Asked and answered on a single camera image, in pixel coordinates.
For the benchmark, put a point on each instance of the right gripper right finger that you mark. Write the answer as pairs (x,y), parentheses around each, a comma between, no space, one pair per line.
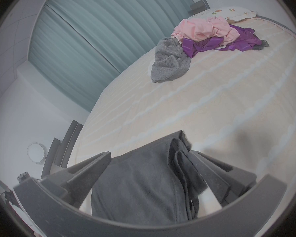
(219,179)

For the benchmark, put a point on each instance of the bed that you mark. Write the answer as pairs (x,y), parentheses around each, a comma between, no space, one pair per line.
(212,102)

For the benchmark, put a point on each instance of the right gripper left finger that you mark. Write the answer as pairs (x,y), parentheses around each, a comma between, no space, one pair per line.
(83,179)

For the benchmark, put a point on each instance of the blue-green curtain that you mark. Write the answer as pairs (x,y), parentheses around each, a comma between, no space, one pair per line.
(113,16)
(64,65)

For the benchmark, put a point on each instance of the purple garment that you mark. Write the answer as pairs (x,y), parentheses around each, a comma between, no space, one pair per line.
(244,37)

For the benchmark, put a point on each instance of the black T-shirt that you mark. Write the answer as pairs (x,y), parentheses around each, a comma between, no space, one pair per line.
(138,181)

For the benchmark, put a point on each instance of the white printed pillow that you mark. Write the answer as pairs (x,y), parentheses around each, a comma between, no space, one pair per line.
(224,12)

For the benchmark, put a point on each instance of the round white mirror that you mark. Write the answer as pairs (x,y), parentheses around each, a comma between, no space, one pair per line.
(35,152)

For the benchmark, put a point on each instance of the pink garment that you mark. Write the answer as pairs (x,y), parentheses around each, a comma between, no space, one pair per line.
(199,30)

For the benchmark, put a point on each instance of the grey bedside table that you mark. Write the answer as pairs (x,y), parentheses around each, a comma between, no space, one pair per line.
(198,6)

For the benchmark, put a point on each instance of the grey garment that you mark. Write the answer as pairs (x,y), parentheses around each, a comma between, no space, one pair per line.
(167,63)

